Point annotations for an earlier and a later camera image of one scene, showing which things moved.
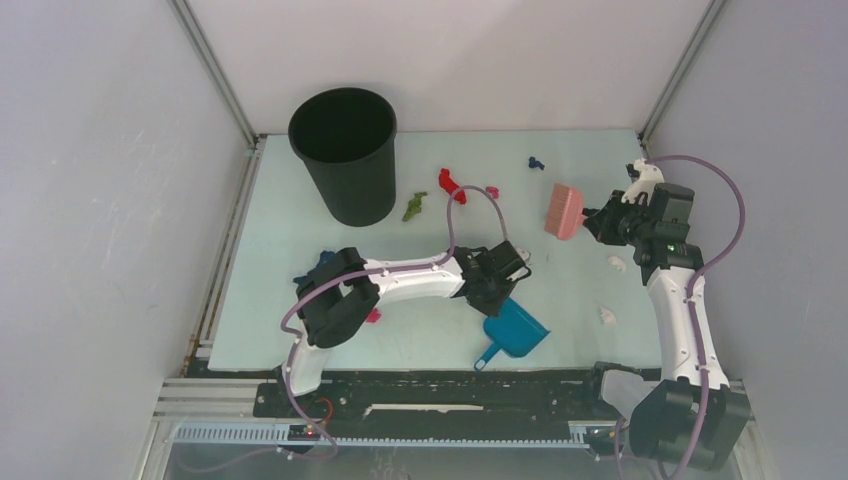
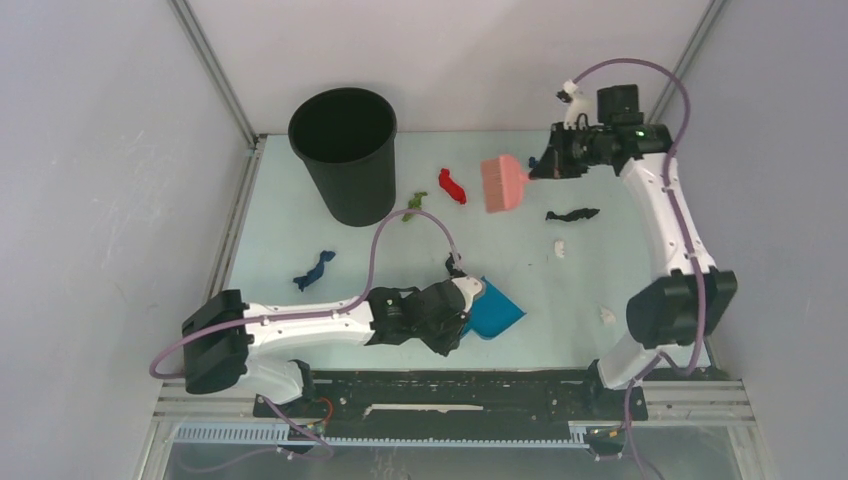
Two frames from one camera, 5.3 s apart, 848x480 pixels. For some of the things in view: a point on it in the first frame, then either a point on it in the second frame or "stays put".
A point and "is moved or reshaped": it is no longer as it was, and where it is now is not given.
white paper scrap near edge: (608, 316) stays put
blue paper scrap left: (326, 258) stays put
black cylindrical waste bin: (346, 138) stays put
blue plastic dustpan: (514, 331) is moved or reshaped
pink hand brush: (565, 214) -> (503, 183)
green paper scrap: (414, 206) stays put
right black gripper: (601, 224) -> (557, 154)
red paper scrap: (448, 184) stays put
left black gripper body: (491, 298) -> (440, 337)
